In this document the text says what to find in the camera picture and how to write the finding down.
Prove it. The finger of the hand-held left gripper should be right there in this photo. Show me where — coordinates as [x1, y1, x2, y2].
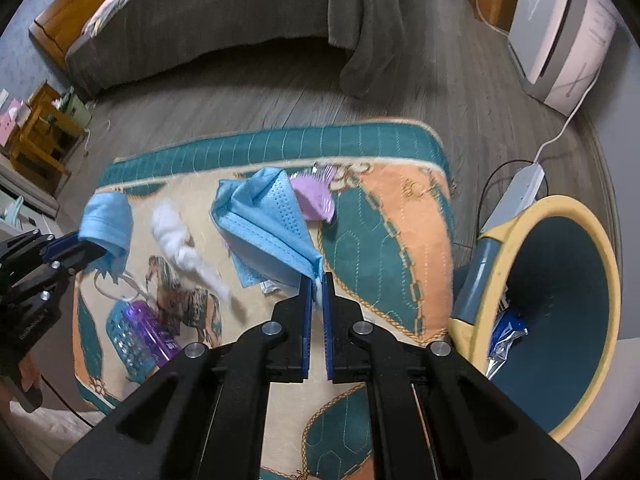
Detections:
[0, 230, 82, 281]
[30, 242, 104, 311]

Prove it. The purple plastic wrapper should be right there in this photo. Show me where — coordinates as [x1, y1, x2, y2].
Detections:
[290, 170, 337, 225]

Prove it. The teal orange patterned cushion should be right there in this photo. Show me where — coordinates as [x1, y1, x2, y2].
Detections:
[74, 119, 457, 480]

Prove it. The small green bin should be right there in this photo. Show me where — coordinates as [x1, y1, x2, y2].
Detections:
[55, 87, 94, 127]

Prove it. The pink tissue box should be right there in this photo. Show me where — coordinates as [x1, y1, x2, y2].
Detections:
[0, 100, 27, 147]

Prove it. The white power cable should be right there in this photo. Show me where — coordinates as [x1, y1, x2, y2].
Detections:
[531, 57, 602, 167]

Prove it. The wooden nightstand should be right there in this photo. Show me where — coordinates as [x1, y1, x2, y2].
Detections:
[7, 82, 89, 197]

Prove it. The light blue sheet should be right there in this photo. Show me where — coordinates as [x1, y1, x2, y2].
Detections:
[229, 245, 272, 289]

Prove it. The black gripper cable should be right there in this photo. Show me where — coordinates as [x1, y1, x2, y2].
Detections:
[39, 374, 97, 429]

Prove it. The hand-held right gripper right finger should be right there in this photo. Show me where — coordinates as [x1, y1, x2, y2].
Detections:
[322, 271, 583, 480]

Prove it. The white fluffy rug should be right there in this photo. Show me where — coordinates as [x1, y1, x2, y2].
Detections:
[9, 405, 97, 480]

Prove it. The blue tissue packet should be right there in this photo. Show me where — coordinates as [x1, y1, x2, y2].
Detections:
[487, 310, 529, 379]

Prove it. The blue bucket with yellow rim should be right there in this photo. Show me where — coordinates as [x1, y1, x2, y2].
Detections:
[447, 195, 623, 443]

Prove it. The purple teal plastic package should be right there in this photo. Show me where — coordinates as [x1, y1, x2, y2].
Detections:
[106, 297, 182, 374]

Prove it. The white tissue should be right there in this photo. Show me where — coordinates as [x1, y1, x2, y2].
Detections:
[150, 199, 234, 307]

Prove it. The bed with grey cover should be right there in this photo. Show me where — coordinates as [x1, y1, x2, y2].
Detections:
[65, 0, 431, 102]

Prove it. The wooden bed frame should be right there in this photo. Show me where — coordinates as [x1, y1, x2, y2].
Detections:
[29, 0, 151, 73]

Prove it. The person's left hand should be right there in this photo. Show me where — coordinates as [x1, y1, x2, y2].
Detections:
[17, 352, 42, 392]

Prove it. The white air purifier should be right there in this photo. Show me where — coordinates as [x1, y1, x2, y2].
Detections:
[507, 0, 622, 116]

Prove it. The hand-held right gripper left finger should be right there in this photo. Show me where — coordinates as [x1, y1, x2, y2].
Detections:
[52, 272, 314, 480]

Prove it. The white power strip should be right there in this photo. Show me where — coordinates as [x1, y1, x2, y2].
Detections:
[482, 165, 546, 234]

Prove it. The blue face mask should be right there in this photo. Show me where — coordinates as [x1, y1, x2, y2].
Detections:
[79, 192, 151, 307]
[210, 167, 325, 291]

